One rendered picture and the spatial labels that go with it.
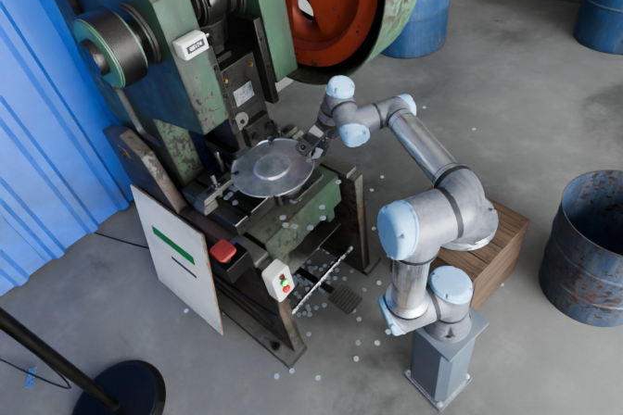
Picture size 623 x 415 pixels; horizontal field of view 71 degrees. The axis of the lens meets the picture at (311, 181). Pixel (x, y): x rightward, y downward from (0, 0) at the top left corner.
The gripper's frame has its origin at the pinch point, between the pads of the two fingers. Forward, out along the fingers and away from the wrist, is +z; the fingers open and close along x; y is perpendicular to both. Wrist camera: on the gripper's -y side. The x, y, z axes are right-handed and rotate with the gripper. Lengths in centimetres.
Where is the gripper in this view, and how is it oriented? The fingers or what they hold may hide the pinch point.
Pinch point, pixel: (311, 156)
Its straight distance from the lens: 149.5
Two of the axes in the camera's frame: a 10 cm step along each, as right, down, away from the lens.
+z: -2.0, 4.8, 8.5
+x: -7.6, -6.2, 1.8
